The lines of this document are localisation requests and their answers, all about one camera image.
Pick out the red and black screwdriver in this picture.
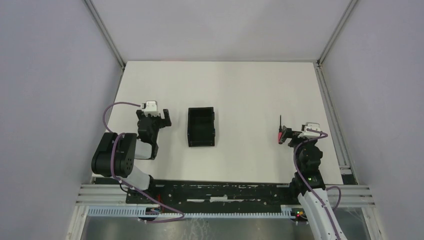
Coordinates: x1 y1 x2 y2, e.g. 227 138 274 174
277 115 283 145

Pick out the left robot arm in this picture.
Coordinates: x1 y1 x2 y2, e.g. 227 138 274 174
91 108 172 191

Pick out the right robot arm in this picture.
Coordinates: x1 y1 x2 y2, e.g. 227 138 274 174
277 122 347 240

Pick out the black plastic bin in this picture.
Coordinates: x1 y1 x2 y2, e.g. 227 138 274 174
187 106 216 147

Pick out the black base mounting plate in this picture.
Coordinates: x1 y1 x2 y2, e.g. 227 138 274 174
146 179 299 214

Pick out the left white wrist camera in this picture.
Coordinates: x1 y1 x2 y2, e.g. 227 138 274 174
141 100 161 117

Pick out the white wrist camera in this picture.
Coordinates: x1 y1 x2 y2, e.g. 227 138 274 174
298 122 322 139
141 100 161 117

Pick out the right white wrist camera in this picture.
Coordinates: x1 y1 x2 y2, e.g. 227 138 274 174
298 122 322 139

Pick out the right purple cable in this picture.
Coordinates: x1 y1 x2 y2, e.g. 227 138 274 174
292 130 342 240

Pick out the purple cable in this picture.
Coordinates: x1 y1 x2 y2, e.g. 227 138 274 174
102 101 186 224
292 130 342 240

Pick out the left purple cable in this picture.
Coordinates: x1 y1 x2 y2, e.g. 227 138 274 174
102 101 186 224

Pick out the aluminium frame rail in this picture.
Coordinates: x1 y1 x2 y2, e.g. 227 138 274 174
76 184 376 208

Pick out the white slotted cable duct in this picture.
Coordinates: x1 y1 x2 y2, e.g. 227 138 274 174
87 206 296 219

